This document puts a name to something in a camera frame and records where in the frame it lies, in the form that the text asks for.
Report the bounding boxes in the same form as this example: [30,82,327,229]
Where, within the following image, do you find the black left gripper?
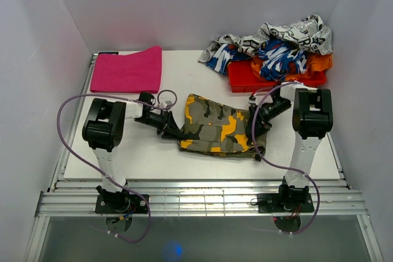
[134,110,184,141]

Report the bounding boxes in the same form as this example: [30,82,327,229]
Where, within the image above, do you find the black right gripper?
[246,99,292,139]

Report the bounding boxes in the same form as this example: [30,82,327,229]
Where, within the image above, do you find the camouflage yellow green trousers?
[179,94,267,158]

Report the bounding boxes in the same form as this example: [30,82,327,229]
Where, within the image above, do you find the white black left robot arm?
[82,92,184,214]

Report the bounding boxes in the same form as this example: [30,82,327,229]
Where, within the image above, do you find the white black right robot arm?
[246,82,333,215]

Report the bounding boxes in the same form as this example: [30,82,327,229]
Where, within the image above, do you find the blue white patterned trousers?
[205,38,313,81]

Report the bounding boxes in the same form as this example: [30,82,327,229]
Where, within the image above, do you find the folded pink trousers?
[90,46,162,93]

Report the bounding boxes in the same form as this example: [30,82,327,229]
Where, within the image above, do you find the orange trousers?
[251,53,332,81]

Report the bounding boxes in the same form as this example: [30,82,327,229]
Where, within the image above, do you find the newspaper print trousers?
[198,14,333,63]

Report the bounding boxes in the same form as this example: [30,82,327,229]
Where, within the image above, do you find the red plastic tray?
[227,57,327,93]

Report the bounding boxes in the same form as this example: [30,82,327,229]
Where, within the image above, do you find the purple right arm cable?
[249,81,321,235]

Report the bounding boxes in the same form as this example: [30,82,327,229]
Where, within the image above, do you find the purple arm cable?
[56,89,178,244]
[249,81,321,235]

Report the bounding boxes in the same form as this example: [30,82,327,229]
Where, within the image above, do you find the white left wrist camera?
[159,101,173,111]

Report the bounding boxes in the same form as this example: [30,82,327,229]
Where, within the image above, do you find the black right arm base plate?
[257,193,315,213]

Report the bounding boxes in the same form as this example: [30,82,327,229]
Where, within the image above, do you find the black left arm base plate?
[94,195,147,215]

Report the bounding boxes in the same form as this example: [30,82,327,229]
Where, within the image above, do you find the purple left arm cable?
[56,89,178,244]

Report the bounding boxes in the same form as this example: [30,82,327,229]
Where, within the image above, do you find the aluminium table frame rail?
[24,52,384,262]

